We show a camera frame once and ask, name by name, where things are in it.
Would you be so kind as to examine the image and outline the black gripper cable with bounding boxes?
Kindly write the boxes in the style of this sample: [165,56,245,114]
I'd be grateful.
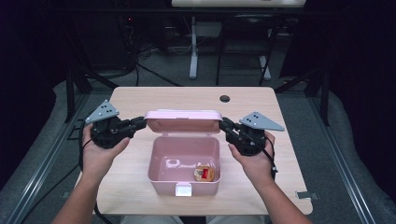
[20,119,114,224]
[248,133,278,182]

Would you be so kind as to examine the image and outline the person's left hand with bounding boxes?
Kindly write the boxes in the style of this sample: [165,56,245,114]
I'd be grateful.
[80,123,132,185]

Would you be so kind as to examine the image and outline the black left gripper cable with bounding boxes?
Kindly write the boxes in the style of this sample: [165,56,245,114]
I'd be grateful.
[20,119,114,224]

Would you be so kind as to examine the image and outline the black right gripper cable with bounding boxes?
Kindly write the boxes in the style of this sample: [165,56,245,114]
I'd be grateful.
[248,133,278,182]

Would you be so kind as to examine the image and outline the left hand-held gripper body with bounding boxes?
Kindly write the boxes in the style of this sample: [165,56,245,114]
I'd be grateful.
[84,99,138,150]

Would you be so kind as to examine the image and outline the black metal stand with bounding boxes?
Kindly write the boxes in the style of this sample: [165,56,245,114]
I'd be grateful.
[274,59,332,127]
[63,18,120,124]

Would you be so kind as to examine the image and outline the round jelly cup red label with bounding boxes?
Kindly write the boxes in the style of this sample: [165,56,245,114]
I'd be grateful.
[192,164,216,183]

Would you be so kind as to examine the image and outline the dark equipment cabinet red light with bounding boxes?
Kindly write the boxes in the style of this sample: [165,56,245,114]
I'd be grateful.
[83,12,138,71]

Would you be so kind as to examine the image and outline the pink plastic lunch box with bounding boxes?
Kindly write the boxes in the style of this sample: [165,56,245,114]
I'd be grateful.
[144,108,224,198]

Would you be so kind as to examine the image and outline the aluminium floor rail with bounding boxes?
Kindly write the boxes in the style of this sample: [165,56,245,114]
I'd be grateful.
[5,92,92,224]
[311,96,378,224]

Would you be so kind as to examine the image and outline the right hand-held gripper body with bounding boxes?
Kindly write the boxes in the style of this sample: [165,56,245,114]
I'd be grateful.
[226,110,286,157]

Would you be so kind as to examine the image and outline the person's right hand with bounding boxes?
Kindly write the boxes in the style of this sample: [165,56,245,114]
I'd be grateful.
[227,130,277,191]

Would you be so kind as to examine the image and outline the black chair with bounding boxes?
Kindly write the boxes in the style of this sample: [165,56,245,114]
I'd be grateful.
[215,13,280,87]

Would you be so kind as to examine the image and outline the white desk leg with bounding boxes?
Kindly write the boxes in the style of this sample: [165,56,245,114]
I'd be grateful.
[259,29,273,81]
[189,16,200,80]

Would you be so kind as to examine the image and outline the black floor cables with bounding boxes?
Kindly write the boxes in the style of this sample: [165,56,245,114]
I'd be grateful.
[133,40,191,88]

